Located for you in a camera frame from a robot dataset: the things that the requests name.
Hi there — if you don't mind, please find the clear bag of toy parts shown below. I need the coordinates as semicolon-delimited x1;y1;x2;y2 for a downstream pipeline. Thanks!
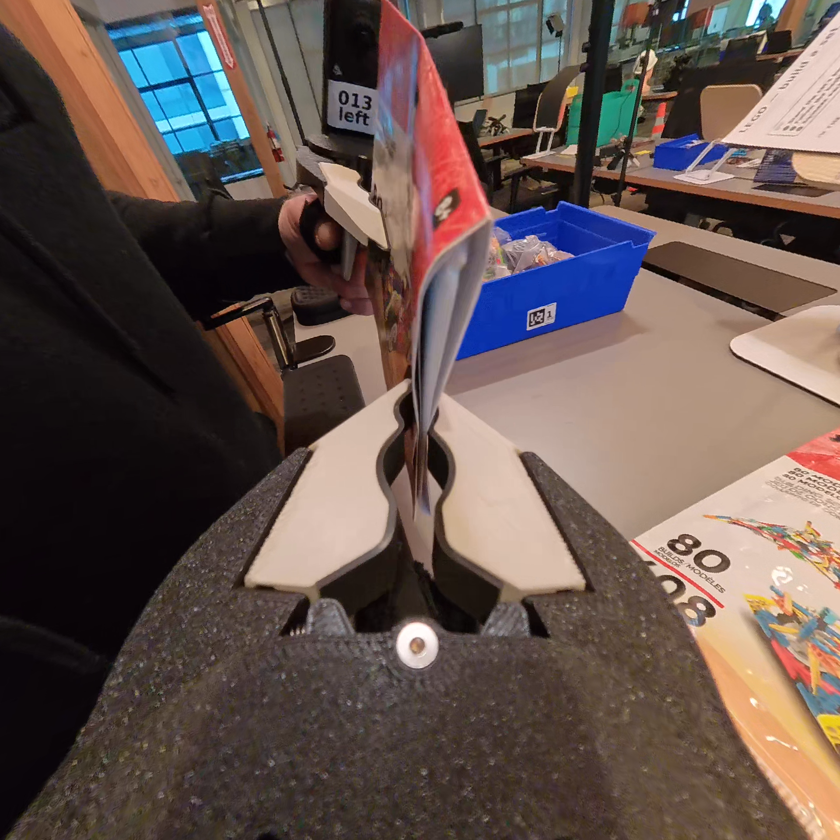
489;230;577;282

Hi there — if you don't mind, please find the blue-lit paned window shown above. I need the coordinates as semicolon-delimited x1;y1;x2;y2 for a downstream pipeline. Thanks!
108;26;253;178

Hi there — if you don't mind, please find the black metal crank handle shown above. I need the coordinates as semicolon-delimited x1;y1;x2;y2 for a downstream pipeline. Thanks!
200;295;296;371

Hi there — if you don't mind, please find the small blue plastic bin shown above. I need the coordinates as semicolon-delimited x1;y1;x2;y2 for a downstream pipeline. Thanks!
653;133;729;172

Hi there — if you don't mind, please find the black mesh office chair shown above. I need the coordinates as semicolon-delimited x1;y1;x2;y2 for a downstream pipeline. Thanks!
282;285;345;371

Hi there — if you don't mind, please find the toy instruction sheet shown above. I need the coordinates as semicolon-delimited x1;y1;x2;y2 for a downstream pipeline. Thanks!
364;0;494;519

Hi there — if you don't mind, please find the person's black clothing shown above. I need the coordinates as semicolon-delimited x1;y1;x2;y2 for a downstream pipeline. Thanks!
0;26;290;828

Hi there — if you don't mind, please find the tan office chair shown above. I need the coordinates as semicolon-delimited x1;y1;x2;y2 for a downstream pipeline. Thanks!
699;84;763;142

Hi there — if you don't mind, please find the red wall sign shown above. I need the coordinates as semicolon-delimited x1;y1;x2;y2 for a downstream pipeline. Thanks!
200;0;238;70

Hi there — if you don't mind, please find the person's left forearm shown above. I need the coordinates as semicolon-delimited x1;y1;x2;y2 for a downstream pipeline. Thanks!
105;190;290;316

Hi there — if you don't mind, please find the green tote bag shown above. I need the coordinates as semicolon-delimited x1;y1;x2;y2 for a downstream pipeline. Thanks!
566;79;641;148

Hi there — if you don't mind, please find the black monitor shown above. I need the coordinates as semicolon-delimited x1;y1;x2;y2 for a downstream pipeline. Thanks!
423;25;484;106

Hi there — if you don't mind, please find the black metal pole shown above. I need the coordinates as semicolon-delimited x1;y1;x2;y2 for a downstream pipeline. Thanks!
571;0;616;207

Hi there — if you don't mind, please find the blue plastic bin with tag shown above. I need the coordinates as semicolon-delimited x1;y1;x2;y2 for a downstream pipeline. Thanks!
456;200;657;361

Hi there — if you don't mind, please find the person's left hand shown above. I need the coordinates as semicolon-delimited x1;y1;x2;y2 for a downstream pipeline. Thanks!
277;193;375;317

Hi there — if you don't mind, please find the orange toy set bag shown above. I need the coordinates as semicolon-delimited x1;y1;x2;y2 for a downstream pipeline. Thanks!
630;430;840;840

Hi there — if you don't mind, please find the printed instruction page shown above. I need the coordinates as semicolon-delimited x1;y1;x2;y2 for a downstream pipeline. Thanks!
722;29;840;155

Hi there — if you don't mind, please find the white document stand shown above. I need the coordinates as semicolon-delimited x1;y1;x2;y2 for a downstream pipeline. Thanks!
730;150;840;408

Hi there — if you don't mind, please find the black perforated board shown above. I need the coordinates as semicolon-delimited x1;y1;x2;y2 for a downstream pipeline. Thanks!
282;354;366;454

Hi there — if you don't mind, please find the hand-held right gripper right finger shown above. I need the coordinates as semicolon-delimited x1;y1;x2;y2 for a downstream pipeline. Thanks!
428;392;588;623

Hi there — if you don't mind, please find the long brown desk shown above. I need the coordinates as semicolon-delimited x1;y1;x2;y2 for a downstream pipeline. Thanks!
518;147;840;224

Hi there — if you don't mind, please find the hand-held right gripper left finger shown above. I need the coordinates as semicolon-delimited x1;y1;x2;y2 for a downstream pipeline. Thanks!
243;379;417;621

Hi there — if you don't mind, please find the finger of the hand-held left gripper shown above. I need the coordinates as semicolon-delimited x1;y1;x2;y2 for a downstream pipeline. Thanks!
318;163;391;250

